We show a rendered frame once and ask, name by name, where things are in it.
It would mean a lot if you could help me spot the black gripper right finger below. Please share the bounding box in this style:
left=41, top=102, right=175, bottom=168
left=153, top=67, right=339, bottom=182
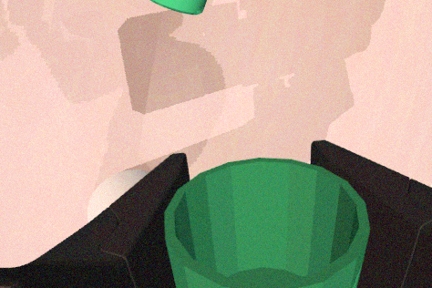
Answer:
left=311, top=139, right=432, bottom=288

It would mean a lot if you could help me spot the green cup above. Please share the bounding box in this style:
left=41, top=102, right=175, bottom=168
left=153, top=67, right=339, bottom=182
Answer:
left=164, top=158, right=370, bottom=288

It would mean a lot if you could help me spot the white cylinder with cap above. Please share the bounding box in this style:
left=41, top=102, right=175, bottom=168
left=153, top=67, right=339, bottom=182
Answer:
left=87, top=170, right=149, bottom=221

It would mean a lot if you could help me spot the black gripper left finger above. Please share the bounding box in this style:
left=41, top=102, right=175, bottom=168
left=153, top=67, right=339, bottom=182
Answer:
left=0, top=154, right=190, bottom=288

